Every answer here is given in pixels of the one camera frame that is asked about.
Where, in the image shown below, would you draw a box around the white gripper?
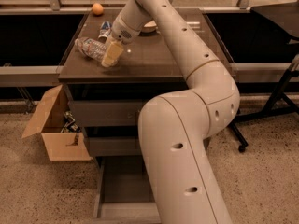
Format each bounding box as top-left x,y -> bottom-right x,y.
101,14 -> 141,67

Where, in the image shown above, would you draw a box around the clear plastic water bottle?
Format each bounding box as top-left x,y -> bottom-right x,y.
75,37 -> 106,62

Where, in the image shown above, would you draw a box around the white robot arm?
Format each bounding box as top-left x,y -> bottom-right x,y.
102,0 -> 240,224

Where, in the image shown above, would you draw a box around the top grey drawer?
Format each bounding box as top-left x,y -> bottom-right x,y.
68,100 -> 144,127

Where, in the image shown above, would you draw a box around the middle grey drawer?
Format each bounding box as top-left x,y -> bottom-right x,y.
84,137 -> 141,157

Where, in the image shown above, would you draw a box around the bottom grey open drawer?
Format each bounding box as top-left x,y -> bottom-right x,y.
93,156 -> 161,224

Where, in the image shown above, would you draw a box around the blue white soda can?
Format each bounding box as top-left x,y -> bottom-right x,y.
98,21 -> 112,42

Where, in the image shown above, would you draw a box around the orange fruit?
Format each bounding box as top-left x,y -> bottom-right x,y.
92,3 -> 104,16

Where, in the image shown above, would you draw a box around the white paper bowl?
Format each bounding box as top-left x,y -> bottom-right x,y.
141,21 -> 157,33

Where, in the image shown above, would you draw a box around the cans inside cardboard box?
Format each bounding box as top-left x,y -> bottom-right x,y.
61,111 -> 80,133

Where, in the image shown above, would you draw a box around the open cardboard box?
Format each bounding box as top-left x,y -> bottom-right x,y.
22,85 -> 92,161

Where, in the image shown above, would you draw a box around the black rolling stand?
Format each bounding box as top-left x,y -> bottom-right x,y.
229,54 -> 299,153

